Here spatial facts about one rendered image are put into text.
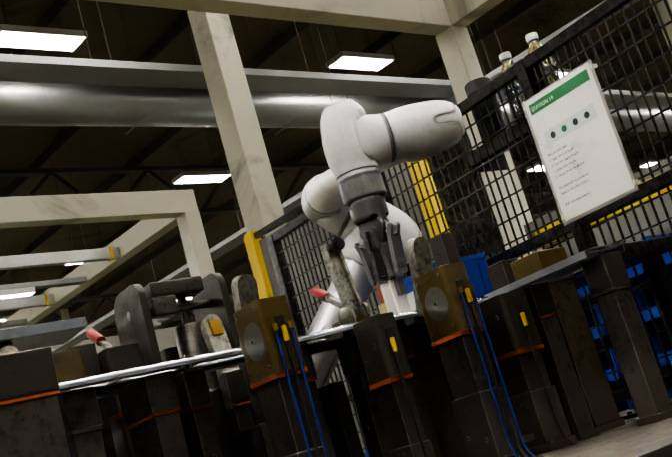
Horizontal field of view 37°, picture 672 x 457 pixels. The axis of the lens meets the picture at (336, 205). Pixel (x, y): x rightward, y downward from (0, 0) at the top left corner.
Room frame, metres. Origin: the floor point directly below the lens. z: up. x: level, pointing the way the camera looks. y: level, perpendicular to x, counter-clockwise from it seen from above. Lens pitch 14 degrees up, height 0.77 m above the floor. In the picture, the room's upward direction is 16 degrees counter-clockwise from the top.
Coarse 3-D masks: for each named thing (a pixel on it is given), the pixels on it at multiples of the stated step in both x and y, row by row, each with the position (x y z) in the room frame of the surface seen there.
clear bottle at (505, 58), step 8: (504, 56) 2.41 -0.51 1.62; (504, 64) 2.41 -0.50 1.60; (512, 64) 2.40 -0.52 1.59; (512, 88) 2.39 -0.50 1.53; (520, 88) 2.39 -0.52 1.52; (512, 96) 2.40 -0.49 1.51; (520, 96) 2.39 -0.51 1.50; (512, 104) 2.40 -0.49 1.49; (512, 112) 2.41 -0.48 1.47; (520, 112) 2.39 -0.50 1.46; (520, 120) 2.40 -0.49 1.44
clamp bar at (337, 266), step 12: (336, 240) 2.05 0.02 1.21; (324, 252) 2.07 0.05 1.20; (336, 252) 2.09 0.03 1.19; (336, 264) 2.08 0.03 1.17; (336, 276) 2.06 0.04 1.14; (348, 276) 2.07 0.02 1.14; (336, 288) 2.07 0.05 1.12; (348, 288) 2.07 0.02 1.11; (348, 300) 2.05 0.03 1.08; (360, 300) 2.07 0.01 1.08; (360, 312) 2.07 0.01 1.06
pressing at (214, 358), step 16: (400, 320) 1.91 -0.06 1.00; (304, 336) 1.71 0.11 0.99; (320, 336) 1.72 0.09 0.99; (336, 336) 1.87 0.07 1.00; (224, 352) 1.61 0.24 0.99; (240, 352) 1.63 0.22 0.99; (320, 352) 1.96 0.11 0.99; (144, 368) 1.53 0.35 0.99; (160, 368) 1.55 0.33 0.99; (176, 368) 1.67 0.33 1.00; (192, 368) 1.73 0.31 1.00; (208, 368) 1.75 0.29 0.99; (64, 384) 1.45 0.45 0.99; (80, 384) 1.47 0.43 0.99; (112, 384) 1.64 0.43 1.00; (128, 384) 1.71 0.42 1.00
